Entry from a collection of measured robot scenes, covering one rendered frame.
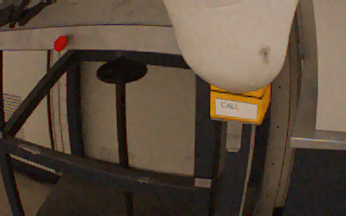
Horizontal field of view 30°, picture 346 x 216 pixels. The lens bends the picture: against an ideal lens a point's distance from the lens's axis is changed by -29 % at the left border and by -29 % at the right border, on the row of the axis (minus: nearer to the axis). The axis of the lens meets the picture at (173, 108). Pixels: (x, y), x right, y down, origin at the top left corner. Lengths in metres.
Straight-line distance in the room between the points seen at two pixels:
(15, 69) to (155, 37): 1.07
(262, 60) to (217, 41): 0.05
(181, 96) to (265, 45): 1.56
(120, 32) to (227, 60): 0.77
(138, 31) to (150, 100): 0.84
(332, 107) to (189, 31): 0.62
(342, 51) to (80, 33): 0.57
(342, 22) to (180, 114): 1.16
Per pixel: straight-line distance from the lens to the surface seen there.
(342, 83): 1.25
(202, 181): 1.55
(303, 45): 2.06
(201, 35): 0.68
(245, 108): 1.17
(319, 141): 1.26
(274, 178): 2.28
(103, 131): 2.36
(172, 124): 2.27
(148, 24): 1.42
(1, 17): 0.87
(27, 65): 2.38
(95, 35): 1.46
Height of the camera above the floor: 1.33
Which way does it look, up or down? 26 degrees down
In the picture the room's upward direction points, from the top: straight up
